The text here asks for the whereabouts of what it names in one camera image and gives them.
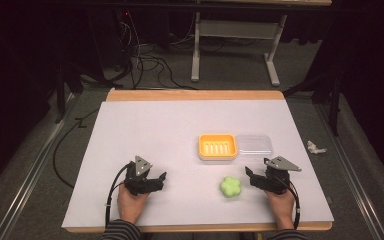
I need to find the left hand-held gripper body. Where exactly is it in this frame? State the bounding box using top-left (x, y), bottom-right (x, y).
top-left (123, 155), bottom-right (155, 196)

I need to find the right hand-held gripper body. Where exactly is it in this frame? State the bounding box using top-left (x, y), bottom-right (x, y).
top-left (262, 155), bottom-right (303, 195)

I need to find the green flower-shaped soap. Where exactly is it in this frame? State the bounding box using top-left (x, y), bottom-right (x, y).
top-left (218, 175), bottom-right (243, 201)

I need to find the clear plastic soap dish lid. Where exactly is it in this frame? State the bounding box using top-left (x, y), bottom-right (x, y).
top-left (235, 133), bottom-right (274, 158)

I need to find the orange soap dish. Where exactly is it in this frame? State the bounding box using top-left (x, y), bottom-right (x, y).
top-left (197, 133), bottom-right (239, 162)

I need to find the person's left hand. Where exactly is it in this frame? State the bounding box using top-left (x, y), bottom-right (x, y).
top-left (116, 181), bottom-right (151, 225)

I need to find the person's right hand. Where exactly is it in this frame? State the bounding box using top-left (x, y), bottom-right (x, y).
top-left (265, 189), bottom-right (296, 232)

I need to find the white table cover sheet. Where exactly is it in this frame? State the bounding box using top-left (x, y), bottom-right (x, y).
top-left (61, 99), bottom-right (335, 230)

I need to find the crumpled white paper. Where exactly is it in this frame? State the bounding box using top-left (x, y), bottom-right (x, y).
top-left (306, 140), bottom-right (328, 155)

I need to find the black metal stand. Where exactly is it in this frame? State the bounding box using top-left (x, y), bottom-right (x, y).
top-left (53, 59), bottom-right (85, 125)
top-left (282, 71), bottom-right (344, 137)

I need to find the right hand-held gripper black cable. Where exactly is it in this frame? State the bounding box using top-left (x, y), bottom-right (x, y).
top-left (278, 178), bottom-right (302, 231)

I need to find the hand-held gripper black cable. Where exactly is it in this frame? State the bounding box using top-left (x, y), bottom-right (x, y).
top-left (278, 178), bottom-right (302, 231)
top-left (104, 162), bottom-right (132, 232)

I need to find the left hand-held gripper black cable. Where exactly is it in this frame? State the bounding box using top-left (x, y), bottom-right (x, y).
top-left (104, 162), bottom-right (132, 232)

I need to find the metal floor rail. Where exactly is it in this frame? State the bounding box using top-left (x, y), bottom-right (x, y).
top-left (0, 93), bottom-right (81, 240)
top-left (314, 99), bottom-right (384, 240)

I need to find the long black floor cable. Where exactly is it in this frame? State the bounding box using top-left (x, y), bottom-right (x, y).
top-left (52, 108), bottom-right (100, 190)

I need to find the bundle of floor cables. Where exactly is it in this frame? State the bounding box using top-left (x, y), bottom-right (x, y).
top-left (113, 11), bottom-right (199, 91)

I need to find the white metal desk frame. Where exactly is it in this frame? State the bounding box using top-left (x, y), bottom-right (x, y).
top-left (190, 11), bottom-right (288, 88)

